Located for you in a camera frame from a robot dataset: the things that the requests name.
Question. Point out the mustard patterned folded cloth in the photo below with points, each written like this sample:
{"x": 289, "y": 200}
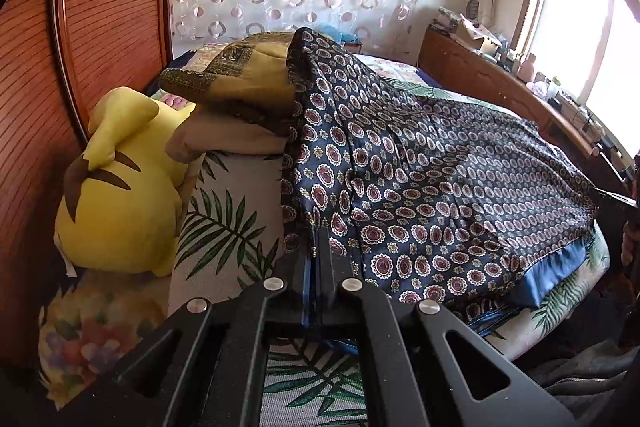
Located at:
{"x": 247, "y": 79}

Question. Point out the open cardboard box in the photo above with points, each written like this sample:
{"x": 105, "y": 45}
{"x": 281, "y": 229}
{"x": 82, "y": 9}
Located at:
{"x": 476, "y": 37}

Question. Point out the navy patterned silk shirt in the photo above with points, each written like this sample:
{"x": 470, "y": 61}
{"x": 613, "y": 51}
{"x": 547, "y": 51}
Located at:
{"x": 426, "y": 197}

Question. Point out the wooden slatted wardrobe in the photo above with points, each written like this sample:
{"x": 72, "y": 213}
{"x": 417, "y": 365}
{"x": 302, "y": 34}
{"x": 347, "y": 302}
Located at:
{"x": 58, "y": 57}

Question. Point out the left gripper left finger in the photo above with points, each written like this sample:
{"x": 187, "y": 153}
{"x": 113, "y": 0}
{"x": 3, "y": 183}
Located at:
{"x": 302, "y": 285}

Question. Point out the window with wooden frame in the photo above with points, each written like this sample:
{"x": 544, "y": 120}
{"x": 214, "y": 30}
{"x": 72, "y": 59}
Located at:
{"x": 591, "y": 48}

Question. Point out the long wooden sideboard cabinet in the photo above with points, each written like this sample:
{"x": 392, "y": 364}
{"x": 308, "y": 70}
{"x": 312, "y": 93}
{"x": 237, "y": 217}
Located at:
{"x": 459, "y": 70}

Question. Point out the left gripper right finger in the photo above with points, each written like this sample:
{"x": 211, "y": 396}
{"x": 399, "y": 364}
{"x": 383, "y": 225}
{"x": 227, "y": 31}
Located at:
{"x": 338, "y": 291}

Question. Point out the person's right hand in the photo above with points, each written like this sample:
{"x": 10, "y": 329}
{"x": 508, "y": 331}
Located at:
{"x": 631, "y": 240}

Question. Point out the small box with blue cloth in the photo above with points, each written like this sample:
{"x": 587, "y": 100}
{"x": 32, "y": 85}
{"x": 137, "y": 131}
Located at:
{"x": 349, "y": 41}

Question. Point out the yellow Pikachu plush toy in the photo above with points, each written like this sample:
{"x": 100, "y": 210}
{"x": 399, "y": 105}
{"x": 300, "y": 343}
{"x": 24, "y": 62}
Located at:
{"x": 121, "y": 205}

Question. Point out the pink vase bottle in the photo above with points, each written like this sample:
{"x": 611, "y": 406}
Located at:
{"x": 526, "y": 71}

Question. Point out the palm leaf bed sheet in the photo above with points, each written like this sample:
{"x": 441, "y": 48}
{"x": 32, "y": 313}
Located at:
{"x": 233, "y": 237}

